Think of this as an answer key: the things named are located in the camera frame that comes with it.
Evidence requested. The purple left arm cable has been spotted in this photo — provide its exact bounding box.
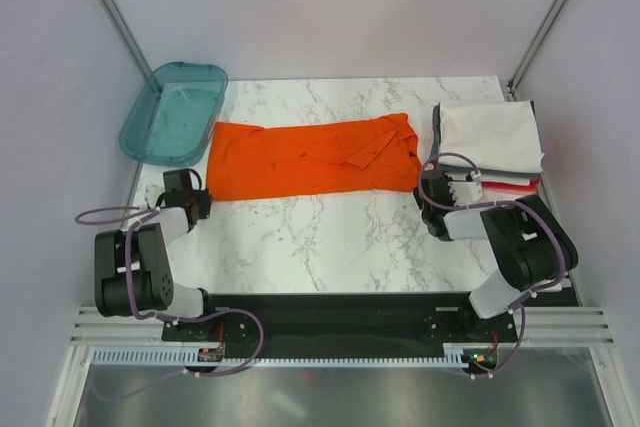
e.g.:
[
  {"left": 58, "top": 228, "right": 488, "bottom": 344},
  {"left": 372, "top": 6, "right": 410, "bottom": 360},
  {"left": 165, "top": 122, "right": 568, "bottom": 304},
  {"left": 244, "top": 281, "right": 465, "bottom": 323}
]
[{"left": 74, "top": 205, "right": 176, "bottom": 322}]

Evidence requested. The front aluminium cross rail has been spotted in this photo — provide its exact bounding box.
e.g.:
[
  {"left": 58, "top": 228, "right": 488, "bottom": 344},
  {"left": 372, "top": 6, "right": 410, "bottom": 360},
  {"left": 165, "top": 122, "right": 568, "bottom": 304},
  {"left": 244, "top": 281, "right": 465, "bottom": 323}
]
[{"left": 71, "top": 306, "right": 612, "bottom": 346}]

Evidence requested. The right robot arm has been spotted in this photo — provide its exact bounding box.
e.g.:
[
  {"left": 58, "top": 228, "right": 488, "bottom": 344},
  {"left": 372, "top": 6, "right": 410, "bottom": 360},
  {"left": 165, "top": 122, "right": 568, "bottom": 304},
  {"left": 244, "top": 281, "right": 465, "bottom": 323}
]
[{"left": 413, "top": 169, "right": 579, "bottom": 341}]

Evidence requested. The orange t shirt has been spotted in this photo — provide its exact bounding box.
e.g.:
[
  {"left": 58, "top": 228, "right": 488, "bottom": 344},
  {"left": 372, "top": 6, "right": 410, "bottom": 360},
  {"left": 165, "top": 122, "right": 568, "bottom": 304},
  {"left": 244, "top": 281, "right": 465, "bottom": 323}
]
[{"left": 206, "top": 113, "right": 422, "bottom": 201}]

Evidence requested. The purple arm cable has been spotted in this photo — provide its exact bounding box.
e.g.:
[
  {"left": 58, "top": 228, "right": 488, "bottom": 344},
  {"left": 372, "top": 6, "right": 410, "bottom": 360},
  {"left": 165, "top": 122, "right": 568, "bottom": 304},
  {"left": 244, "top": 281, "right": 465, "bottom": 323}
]
[
  {"left": 74, "top": 205, "right": 176, "bottom": 322},
  {"left": 418, "top": 154, "right": 571, "bottom": 298}
]

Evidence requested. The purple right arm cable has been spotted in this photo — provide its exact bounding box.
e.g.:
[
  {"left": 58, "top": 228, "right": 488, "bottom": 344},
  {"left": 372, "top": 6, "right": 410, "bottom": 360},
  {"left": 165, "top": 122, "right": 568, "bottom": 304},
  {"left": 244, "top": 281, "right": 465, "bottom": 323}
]
[{"left": 418, "top": 154, "right": 571, "bottom": 298}]

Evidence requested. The right aluminium side rail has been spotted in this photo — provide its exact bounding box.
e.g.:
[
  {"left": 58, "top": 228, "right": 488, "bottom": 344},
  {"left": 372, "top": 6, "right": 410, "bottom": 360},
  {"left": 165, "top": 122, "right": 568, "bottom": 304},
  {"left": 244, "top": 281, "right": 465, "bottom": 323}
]
[{"left": 500, "top": 83, "right": 584, "bottom": 306}]

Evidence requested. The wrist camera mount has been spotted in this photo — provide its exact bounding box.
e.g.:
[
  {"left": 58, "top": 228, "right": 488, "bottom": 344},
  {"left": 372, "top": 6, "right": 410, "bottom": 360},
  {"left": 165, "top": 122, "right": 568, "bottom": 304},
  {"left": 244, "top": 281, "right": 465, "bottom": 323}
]
[
  {"left": 448, "top": 172, "right": 483, "bottom": 207},
  {"left": 144, "top": 185, "right": 164, "bottom": 208}
]

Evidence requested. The teal plastic bin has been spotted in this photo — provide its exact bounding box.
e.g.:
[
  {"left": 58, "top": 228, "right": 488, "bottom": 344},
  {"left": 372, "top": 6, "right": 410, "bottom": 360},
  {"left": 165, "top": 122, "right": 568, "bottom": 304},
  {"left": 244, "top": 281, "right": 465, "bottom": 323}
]
[{"left": 119, "top": 62, "right": 228, "bottom": 168}]

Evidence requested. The right aluminium frame post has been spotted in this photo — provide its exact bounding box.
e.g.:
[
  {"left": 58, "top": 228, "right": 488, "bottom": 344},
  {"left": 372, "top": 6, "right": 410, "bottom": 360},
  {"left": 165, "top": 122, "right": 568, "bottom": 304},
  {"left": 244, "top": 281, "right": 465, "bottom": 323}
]
[{"left": 501, "top": 0, "right": 570, "bottom": 99}]

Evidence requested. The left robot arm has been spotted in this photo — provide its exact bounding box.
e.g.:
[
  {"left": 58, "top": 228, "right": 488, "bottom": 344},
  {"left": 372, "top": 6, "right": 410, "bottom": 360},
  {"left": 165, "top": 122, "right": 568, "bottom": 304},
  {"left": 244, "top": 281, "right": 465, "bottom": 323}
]
[{"left": 94, "top": 168, "right": 220, "bottom": 340}]

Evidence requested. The left aluminium frame post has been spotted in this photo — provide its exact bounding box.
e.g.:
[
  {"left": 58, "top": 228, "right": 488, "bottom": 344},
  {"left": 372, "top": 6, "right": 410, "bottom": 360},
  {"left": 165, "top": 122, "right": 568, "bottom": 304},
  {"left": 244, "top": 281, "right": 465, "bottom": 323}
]
[{"left": 98, "top": 0, "right": 152, "bottom": 79}]

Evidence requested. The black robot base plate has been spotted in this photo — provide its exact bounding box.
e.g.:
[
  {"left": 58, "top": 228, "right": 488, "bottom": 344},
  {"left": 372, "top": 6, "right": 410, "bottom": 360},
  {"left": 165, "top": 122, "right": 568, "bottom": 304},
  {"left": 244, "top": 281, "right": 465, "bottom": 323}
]
[{"left": 162, "top": 293, "right": 517, "bottom": 358}]

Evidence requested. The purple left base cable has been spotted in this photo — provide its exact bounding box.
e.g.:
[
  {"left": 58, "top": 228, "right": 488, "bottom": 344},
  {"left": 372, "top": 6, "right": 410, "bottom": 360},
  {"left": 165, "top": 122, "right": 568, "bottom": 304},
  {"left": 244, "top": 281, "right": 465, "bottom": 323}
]
[{"left": 92, "top": 309, "right": 265, "bottom": 404}]

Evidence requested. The aluminium frame post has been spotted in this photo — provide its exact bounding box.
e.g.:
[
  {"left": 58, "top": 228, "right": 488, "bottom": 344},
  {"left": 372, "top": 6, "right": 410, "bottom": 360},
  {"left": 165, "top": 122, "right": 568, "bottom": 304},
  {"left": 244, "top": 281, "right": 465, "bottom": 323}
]
[
  {"left": 98, "top": 0, "right": 152, "bottom": 79},
  {"left": 501, "top": 0, "right": 570, "bottom": 99}
]

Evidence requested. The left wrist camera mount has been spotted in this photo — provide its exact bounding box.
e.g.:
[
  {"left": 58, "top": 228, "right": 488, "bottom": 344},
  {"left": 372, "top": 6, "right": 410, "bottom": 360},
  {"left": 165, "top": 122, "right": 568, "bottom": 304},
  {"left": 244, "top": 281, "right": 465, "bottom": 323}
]
[{"left": 144, "top": 185, "right": 164, "bottom": 208}]

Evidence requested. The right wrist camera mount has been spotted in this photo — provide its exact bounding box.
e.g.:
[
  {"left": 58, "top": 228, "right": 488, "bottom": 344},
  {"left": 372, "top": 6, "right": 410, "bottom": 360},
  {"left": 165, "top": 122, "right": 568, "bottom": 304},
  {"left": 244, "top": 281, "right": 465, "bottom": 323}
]
[{"left": 448, "top": 172, "right": 483, "bottom": 207}]

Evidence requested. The white slotted cable duct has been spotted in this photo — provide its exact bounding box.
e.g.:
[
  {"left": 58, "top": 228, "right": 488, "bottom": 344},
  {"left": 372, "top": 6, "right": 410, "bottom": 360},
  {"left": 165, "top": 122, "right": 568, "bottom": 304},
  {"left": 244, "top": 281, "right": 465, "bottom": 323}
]
[{"left": 91, "top": 344, "right": 497, "bottom": 368}]

